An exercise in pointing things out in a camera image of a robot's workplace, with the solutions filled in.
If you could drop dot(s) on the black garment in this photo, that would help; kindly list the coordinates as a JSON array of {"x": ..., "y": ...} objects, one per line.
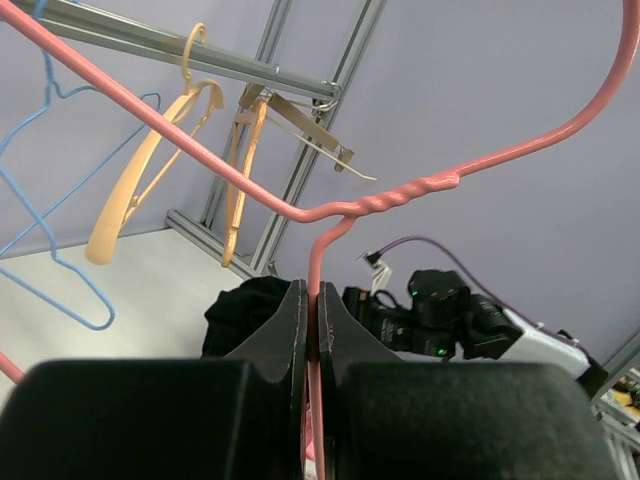
[{"x": 240, "y": 312}]

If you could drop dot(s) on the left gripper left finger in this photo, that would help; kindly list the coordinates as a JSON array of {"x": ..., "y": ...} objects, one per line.
[{"x": 241, "y": 416}]

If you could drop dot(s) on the light wooden hanger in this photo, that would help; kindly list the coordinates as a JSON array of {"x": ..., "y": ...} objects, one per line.
[{"x": 125, "y": 198}]

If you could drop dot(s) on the orange wooden hanger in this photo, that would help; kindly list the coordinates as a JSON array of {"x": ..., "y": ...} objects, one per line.
[{"x": 235, "y": 199}]

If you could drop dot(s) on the pink wire hanger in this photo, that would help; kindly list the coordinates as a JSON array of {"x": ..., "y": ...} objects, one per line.
[{"x": 348, "y": 212}]

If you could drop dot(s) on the blue wire hanger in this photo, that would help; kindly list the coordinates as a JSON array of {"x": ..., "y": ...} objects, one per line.
[
  {"x": 51, "y": 89},
  {"x": 54, "y": 166}
]

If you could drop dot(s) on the pale flat wooden hanger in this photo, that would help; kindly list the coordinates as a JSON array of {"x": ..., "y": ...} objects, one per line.
[{"x": 287, "y": 115}]

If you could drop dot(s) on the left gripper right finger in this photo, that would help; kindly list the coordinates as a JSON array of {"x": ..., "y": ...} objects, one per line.
[{"x": 379, "y": 417}]

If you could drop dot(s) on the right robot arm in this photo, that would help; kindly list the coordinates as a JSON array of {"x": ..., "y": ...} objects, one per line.
[{"x": 448, "y": 320}]

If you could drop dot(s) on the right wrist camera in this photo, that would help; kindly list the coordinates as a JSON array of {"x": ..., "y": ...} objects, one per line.
[{"x": 379, "y": 270}]

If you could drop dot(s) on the aluminium hanging rail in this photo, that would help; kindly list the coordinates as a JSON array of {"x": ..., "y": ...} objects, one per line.
[{"x": 98, "y": 27}]

